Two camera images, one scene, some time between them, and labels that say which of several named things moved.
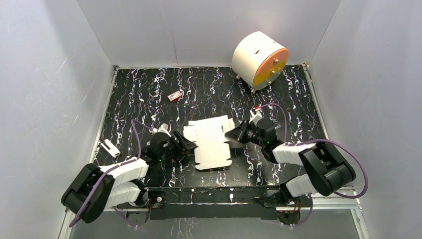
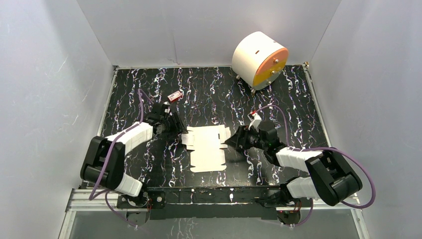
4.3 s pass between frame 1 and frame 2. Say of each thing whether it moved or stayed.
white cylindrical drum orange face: stayed
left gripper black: moved
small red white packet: stayed
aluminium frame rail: stayed
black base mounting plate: stayed
